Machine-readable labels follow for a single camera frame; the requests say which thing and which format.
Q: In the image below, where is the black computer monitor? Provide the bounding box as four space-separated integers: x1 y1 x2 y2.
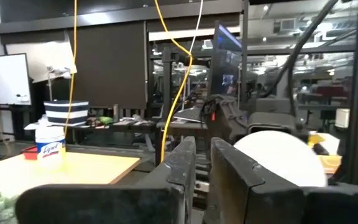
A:
209 20 244 98

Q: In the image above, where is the black side table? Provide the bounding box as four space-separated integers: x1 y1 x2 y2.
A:
73 119 209 156

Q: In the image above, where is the thin yellow hanging cable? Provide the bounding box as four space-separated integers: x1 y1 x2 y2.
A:
63 0 78 139

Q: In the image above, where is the white hanging cable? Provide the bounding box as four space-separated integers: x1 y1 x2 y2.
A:
189 0 205 54

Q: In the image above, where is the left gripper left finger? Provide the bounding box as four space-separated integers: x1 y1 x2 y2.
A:
14 136 197 224

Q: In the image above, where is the thick black hose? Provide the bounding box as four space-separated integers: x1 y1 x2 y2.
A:
259 0 340 118

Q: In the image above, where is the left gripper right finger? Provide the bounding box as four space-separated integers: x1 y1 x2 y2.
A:
203 137 358 224

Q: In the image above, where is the white lightbulb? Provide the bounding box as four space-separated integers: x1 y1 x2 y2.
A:
233 130 328 188

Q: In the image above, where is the whiteboard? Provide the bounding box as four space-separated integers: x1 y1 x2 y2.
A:
0 53 32 106

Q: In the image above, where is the navy white striped bin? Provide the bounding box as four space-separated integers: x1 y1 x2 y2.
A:
43 100 90 127

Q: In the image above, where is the black keyboard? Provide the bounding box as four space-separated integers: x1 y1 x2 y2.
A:
173 106 203 123

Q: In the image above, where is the Lysol wipes canister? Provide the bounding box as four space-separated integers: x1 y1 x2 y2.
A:
34 114 67 171

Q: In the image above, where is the orange wooden desk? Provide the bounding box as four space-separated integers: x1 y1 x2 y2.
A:
0 151 141 200

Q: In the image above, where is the thick yellow cable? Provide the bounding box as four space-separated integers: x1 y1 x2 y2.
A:
153 0 194 163

